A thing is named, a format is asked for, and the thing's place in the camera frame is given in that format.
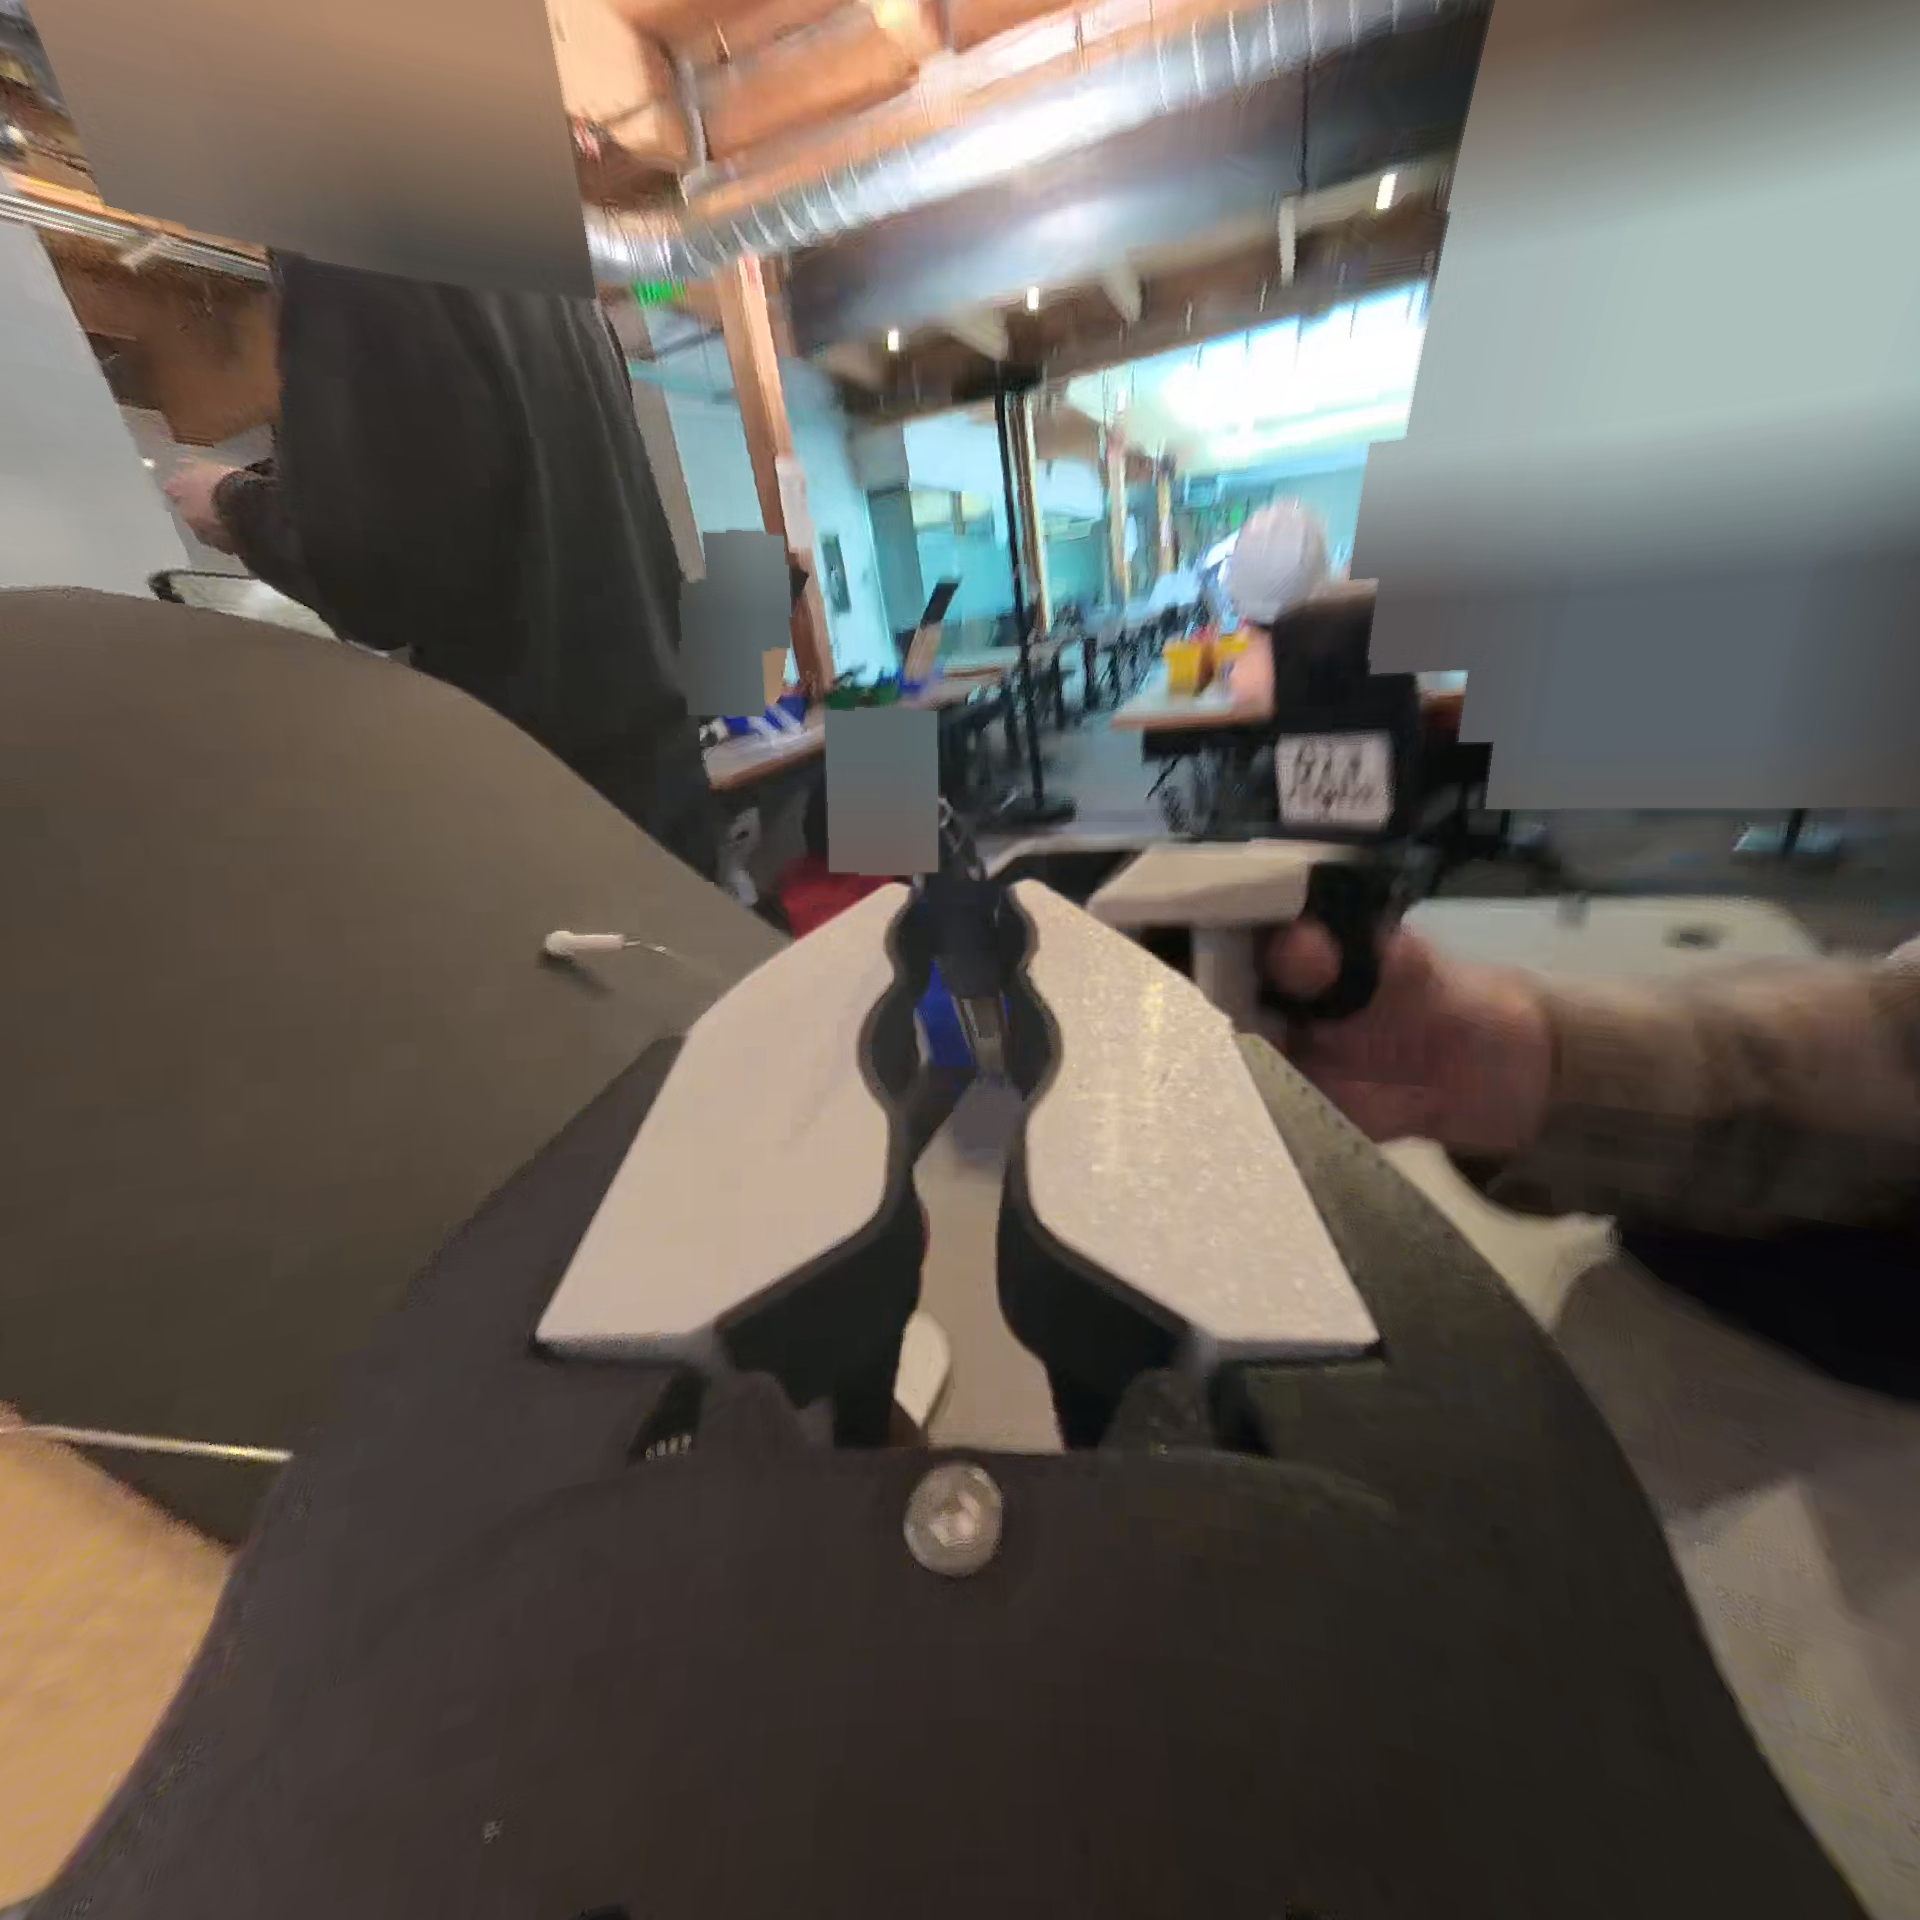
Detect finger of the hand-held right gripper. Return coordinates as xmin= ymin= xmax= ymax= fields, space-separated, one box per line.
xmin=1082 ymin=839 xmax=1326 ymax=932

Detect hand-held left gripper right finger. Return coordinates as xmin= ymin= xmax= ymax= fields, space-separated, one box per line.
xmin=991 ymin=877 xmax=1383 ymax=1424

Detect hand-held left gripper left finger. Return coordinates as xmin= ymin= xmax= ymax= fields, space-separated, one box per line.
xmin=535 ymin=881 xmax=924 ymax=1426

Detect blue pen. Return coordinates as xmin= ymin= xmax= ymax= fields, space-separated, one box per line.
xmin=911 ymin=801 xmax=1023 ymax=1080

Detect person's right forearm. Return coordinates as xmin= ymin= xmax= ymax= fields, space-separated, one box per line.
xmin=1500 ymin=936 xmax=1920 ymax=1248

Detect person's right hand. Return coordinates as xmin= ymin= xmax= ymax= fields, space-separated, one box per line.
xmin=1265 ymin=913 xmax=1557 ymax=1160

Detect white hard hat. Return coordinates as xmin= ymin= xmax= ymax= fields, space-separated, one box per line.
xmin=1226 ymin=502 xmax=1335 ymax=623

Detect wooden work table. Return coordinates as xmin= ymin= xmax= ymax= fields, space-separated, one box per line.
xmin=1112 ymin=661 xmax=1470 ymax=740

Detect red storage box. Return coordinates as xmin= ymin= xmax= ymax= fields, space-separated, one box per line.
xmin=778 ymin=862 xmax=888 ymax=938

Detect black pole stand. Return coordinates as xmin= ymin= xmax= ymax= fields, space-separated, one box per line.
xmin=982 ymin=358 xmax=1078 ymax=830

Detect long wooden desk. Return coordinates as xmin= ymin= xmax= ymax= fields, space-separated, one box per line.
xmin=704 ymin=673 xmax=1022 ymax=800

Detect grey-topped wooden board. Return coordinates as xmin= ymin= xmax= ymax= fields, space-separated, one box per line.
xmin=0 ymin=586 xmax=792 ymax=1906

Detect white-tipped thin wire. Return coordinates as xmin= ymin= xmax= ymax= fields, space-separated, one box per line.
xmin=544 ymin=927 xmax=705 ymax=973

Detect silver ventilation duct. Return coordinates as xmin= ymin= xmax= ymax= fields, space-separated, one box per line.
xmin=585 ymin=30 xmax=1449 ymax=287

